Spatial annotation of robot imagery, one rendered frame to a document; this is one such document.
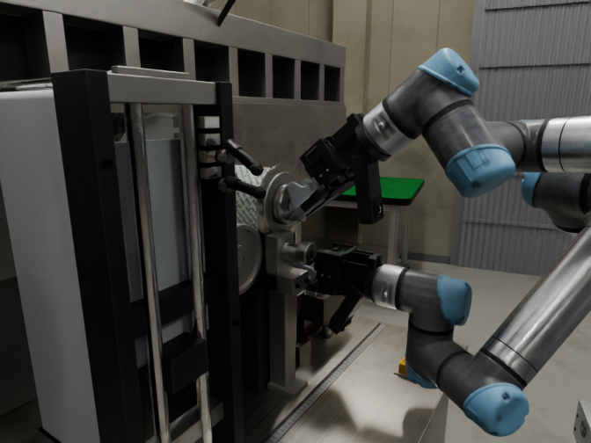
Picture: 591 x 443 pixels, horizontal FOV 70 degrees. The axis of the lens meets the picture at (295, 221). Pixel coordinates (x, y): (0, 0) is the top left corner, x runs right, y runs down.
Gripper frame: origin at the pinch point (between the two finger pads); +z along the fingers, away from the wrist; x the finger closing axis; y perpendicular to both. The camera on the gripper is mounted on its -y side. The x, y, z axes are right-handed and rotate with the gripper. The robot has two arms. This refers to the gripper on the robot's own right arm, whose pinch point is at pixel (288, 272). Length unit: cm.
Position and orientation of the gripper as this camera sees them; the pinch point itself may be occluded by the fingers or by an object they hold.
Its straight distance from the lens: 88.3
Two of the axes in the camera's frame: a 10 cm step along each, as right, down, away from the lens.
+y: 0.0, -9.7, -2.4
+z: -8.3, -1.4, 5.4
